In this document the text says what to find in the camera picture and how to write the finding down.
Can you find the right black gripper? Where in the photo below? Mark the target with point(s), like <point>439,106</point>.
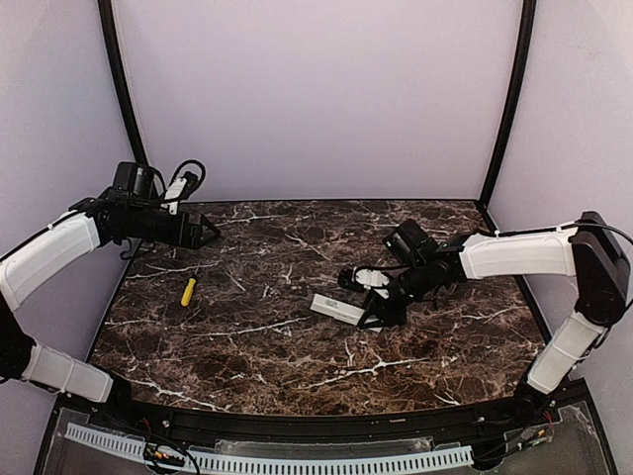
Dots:
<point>382,300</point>

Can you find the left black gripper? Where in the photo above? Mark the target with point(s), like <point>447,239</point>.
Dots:
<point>188,232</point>

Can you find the white remote control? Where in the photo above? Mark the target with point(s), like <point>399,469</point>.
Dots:
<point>337,310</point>

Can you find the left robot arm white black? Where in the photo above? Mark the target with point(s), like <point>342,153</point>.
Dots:
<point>140,204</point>

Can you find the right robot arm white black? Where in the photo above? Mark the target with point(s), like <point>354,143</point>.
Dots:
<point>586,249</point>

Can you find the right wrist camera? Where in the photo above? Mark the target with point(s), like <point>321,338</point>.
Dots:
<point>360,279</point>

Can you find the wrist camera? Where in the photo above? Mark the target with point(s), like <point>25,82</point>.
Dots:
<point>186,180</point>
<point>360,279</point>

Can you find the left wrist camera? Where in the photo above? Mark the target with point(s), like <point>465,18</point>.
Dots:
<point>186,180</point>

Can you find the white slotted cable duct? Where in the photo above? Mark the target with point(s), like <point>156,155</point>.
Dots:
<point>414,456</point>

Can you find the left black frame post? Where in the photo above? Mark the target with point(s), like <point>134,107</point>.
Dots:
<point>118,74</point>

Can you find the black frame post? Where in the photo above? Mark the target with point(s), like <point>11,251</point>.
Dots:
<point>118,74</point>
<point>515,82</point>

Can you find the right black frame post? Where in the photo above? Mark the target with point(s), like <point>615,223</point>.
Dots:
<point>515,82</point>

